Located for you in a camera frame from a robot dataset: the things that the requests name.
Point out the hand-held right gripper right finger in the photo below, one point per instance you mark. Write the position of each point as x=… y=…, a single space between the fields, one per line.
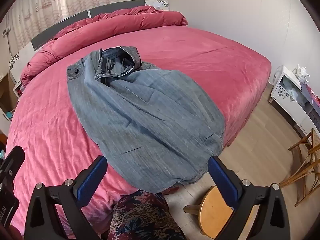
x=225 y=182

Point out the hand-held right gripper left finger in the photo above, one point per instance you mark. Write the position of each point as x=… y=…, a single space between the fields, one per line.
x=90 y=180

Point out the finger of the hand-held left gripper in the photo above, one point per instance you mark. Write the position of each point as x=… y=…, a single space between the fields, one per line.
x=13 y=158

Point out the blue denim pants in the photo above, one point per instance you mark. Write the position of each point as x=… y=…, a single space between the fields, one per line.
x=150 y=120

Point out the round wooden stool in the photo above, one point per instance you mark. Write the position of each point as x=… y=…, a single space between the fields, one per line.
x=212 y=212

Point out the teal bowl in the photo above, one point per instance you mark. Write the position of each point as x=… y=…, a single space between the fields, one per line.
x=8 y=115

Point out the white and wood cabinet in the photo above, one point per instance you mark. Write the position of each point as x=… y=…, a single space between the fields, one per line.
x=5 y=97

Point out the person's floral clothing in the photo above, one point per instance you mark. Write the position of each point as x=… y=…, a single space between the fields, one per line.
x=142 y=217

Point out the wooden chair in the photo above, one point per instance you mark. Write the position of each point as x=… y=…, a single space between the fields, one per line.
x=303 y=170

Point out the white floral cabinet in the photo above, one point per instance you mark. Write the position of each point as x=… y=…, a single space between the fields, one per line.
x=285 y=92

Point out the pink fluffy blanket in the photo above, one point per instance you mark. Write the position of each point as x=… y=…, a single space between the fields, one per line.
x=200 y=62

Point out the white floral teapot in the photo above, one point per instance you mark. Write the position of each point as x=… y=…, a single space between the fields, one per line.
x=303 y=73

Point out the pink duvet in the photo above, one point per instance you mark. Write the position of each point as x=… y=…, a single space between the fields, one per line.
x=112 y=27

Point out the dark grey headboard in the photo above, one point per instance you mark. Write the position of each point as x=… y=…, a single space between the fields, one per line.
x=112 y=7

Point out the white floral bedside panel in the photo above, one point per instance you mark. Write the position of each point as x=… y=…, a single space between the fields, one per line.
x=160 y=5

